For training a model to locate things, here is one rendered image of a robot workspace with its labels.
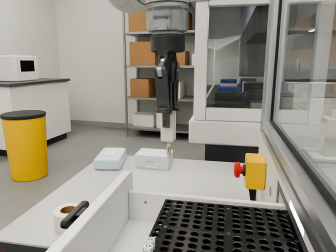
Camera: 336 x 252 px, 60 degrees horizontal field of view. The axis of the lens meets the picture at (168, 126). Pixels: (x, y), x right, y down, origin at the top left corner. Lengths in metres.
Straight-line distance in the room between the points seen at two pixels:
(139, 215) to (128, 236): 0.06
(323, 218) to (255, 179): 0.41
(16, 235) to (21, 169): 2.40
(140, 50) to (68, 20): 1.64
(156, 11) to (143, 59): 3.79
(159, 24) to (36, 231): 0.54
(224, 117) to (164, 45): 0.65
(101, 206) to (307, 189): 0.29
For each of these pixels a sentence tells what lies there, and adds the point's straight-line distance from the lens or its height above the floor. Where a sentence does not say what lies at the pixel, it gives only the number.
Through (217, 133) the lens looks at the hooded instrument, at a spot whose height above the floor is 0.85.
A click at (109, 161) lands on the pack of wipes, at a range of 1.07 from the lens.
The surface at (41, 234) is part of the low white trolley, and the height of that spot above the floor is 0.76.
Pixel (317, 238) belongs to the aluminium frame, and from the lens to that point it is 0.36.
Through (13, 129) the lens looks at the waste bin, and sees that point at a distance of 3.04.
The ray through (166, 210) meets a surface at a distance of 0.52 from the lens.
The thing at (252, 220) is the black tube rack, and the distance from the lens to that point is 0.50.
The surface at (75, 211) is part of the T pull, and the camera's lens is 0.50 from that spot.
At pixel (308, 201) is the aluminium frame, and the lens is 0.38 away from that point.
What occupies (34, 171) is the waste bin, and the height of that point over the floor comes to 0.09.
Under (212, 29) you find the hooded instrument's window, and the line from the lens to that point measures 1.21.
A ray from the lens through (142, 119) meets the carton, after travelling 4.57.
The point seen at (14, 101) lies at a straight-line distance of 3.84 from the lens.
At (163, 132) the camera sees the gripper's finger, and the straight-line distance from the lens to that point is 0.66.
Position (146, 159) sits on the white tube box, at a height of 0.80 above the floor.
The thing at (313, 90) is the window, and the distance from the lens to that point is 0.45.
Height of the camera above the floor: 1.14
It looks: 12 degrees down
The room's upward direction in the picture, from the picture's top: straight up
